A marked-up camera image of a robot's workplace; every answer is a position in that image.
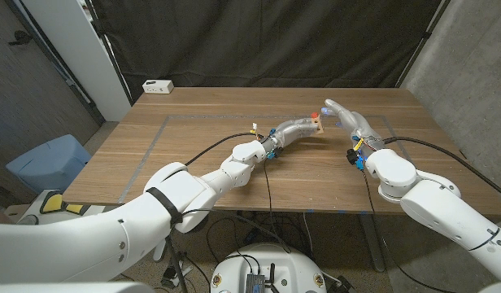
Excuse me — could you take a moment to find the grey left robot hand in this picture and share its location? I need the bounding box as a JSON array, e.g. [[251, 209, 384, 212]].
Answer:
[[263, 116, 319, 160]]

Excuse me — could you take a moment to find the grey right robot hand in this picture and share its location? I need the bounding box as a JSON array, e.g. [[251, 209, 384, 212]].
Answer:
[[320, 98, 386, 158]]

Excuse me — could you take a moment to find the black backdrop curtain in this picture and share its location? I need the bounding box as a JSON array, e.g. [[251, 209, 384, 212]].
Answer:
[[89, 0, 453, 101]]

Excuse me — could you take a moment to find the grey tape outline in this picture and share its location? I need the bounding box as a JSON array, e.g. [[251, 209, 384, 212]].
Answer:
[[118, 114, 445, 215]]

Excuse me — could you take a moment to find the black backdrop stand pole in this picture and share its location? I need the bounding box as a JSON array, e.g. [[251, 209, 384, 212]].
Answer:
[[83, 0, 134, 107], [395, 0, 453, 88]]

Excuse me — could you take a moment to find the white table leg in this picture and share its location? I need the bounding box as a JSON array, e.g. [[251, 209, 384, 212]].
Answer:
[[152, 239, 168, 262], [358, 213, 386, 273]]

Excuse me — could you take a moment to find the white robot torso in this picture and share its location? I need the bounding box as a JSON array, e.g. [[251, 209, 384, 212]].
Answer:
[[209, 243, 328, 293]]

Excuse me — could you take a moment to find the white power strip box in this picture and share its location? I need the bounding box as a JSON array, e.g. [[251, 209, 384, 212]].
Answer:
[[142, 79, 175, 95]]

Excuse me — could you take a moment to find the black antenna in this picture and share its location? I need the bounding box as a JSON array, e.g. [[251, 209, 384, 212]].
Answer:
[[266, 263, 278, 293]]

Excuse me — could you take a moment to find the grey electronics box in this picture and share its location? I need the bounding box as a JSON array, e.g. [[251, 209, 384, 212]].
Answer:
[[245, 273, 267, 293]]

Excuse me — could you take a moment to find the white panel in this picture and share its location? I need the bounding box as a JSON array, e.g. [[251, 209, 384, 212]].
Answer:
[[20, 0, 132, 122]]

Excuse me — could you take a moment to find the light blue bin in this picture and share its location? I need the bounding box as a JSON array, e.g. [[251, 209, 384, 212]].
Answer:
[[5, 133, 93, 195]]

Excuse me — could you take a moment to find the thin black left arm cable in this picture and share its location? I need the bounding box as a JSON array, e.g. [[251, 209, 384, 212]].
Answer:
[[172, 159, 292, 254]]

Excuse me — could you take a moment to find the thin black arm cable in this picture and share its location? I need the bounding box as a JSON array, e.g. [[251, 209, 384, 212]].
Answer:
[[172, 159, 292, 254], [362, 169, 459, 293]]

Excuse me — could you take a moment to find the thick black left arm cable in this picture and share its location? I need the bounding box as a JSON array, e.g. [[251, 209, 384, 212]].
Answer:
[[184, 132, 264, 167]]

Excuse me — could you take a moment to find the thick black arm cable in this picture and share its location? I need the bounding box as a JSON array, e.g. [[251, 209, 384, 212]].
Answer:
[[382, 136, 501, 201], [184, 132, 264, 167]]

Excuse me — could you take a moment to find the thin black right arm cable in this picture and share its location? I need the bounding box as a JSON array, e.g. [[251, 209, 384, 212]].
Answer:
[[362, 169, 459, 293]]

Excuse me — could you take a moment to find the tangle of black floor cables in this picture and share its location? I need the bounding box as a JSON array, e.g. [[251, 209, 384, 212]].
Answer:
[[205, 209, 312, 261]]

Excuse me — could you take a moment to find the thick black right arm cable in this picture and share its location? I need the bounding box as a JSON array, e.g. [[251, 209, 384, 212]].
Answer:
[[382, 136, 501, 201]]

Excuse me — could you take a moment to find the white floor cable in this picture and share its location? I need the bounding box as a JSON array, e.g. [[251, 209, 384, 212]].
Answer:
[[302, 211, 316, 256]]

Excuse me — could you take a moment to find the black door handle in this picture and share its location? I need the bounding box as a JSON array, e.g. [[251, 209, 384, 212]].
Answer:
[[7, 29, 33, 46]]

